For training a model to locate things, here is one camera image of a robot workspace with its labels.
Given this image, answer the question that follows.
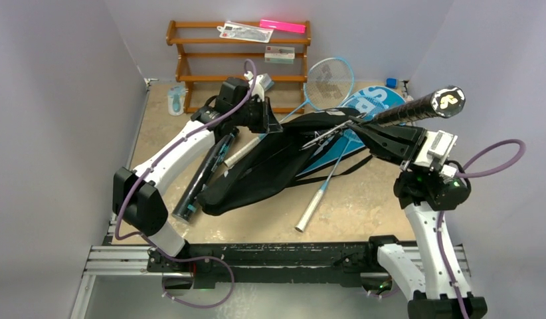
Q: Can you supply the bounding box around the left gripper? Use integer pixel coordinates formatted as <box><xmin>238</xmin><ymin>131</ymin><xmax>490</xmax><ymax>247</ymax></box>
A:
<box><xmin>232</xmin><ymin>96</ymin><xmax>282</xmax><ymax>134</ymax></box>

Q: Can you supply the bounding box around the black Crossway racket bag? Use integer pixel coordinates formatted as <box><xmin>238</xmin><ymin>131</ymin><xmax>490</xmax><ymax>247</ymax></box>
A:
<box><xmin>197</xmin><ymin>107</ymin><xmax>360</xmax><ymax>216</ymax></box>

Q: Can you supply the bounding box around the black shuttlecock tube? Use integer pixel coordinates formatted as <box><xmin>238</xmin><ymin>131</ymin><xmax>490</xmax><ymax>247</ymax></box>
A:
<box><xmin>171</xmin><ymin>128</ymin><xmax>239</xmax><ymax>224</ymax></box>

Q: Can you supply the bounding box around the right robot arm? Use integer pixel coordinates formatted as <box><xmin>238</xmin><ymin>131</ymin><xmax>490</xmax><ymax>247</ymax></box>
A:
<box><xmin>297</xmin><ymin>86</ymin><xmax>488</xmax><ymax>318</ymax></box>

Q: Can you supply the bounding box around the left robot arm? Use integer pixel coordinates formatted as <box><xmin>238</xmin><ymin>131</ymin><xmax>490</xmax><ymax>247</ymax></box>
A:
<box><xmin>112</xmin><ymin>72</ymin><xmax>270</xmax><ymax>272</ymax></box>

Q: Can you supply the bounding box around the light blue badminton racket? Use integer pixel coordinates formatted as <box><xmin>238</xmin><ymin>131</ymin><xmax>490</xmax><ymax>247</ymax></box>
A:
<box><xmin>223</xmin><ymin>57</ymin><xmax>356</xmax><ymax>169</ymax></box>

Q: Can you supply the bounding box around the small pink white object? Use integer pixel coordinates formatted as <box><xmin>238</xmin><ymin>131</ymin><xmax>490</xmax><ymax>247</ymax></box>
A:
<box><xmin>402</xmin><ymin>80</ymin><xmax>410</xmax><ymax>100</ymax></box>

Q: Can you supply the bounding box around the blue racket bag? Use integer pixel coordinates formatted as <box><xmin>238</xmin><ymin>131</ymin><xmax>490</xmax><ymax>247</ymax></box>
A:
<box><xmin>297</xmin><ymin>86</ymin><xmax>405</xmax><ymax>177</ymax></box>

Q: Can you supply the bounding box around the small blue cube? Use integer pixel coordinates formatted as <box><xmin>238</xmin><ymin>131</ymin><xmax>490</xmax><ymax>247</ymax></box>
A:
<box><xmin>385</xmin><ymin>78</ymin><xmax>398</xmax><ymax>89</ymax></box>

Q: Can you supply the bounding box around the white green box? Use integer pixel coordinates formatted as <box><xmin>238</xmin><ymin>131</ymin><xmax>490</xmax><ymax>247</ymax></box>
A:
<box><xmin>264</xmin><ymin>45</ymin><xmax>296</xmax><ymax>64</ymax></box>

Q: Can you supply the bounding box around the pink bar on shelf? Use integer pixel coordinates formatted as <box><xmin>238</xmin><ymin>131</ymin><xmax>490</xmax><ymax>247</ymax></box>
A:
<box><xmin>259</xmin><ymin>19</ymin><xmax>306</xmax><ymax>34</ymax></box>

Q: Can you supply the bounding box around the light blue packaged item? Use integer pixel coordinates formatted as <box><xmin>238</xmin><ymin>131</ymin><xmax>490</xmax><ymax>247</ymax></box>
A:
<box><xmin>167</xmin><ymin>83</ymin><xmax>187</xmax><ymax>116</ymax></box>

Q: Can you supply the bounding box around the white blister package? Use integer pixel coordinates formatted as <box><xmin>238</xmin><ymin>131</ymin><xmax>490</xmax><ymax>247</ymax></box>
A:
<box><xmin>216</xmin><ymin>21</ymin><xmax>274</xmax><ymax>43</ymax></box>

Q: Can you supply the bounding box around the wooden shelf rack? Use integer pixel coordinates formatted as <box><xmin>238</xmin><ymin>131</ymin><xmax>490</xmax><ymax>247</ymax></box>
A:
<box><xmin>166</xmin><ymin>21</ymin><xmax>312</xmax><ymax>114</ymax></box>

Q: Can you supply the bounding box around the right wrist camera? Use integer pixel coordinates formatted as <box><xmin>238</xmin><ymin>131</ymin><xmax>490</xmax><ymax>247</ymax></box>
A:
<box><xmin>414</xmin><ymin>130</ymin><xmax>458</xmax><ymax>171</ymax></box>

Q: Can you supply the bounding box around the white racket handle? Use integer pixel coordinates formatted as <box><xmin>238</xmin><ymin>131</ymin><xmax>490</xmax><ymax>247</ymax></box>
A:
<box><xmin>295</xmin><ymin>136</ymin><xmax>353</xmax><ymax>233</ymax></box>

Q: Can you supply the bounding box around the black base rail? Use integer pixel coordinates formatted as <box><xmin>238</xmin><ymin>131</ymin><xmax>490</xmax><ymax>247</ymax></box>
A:
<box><xmin>84</xmin><ymin>237</ymin><xmax>470</xmax><ymax>292</ymax></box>

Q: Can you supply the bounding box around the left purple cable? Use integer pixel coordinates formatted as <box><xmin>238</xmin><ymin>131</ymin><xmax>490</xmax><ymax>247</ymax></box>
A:
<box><xmin>114</xmin><ymin>59</ymin><xmax>258</xmax><ymax>309</ymax></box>

